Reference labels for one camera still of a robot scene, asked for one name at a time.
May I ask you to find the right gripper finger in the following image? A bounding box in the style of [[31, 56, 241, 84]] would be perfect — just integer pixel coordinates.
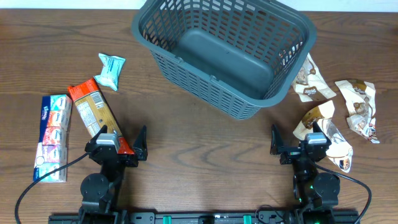
[[312, 121, 323, 133], [270, 124, 284, 155]]

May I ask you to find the teal snack packet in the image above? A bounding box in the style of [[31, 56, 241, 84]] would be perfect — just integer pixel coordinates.
[[94, 53, 126, 91]]

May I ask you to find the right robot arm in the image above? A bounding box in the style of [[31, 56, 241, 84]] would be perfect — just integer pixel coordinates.
[[270, 124, 340, 223]]

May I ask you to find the brown white snack bag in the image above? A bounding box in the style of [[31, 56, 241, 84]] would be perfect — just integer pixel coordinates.
[[335, 80, 380, 144], [291, 54, 336, 102], [293, 100, 353, 173]]

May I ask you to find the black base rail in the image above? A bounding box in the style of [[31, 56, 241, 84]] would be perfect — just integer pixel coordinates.
[[48, 210, 358, 224]]

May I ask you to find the orange cracker package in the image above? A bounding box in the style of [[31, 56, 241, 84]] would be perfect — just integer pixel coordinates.
[[68, 78, 134, 154]]

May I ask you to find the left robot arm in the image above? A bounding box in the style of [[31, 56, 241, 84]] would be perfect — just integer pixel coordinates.
[[79, 125, 148, 223]]

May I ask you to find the grey plastic mesh basket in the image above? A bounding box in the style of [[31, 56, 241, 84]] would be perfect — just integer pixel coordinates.
[[131, 0, 317, 119]]

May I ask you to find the Kleenex tissue multipack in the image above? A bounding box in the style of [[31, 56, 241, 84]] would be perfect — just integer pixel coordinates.
[[32, 95, 72, 181]]

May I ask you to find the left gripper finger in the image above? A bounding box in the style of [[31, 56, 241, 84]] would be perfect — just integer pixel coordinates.
[[89, 125, 108, 144], [133, 125, 147, 151]]

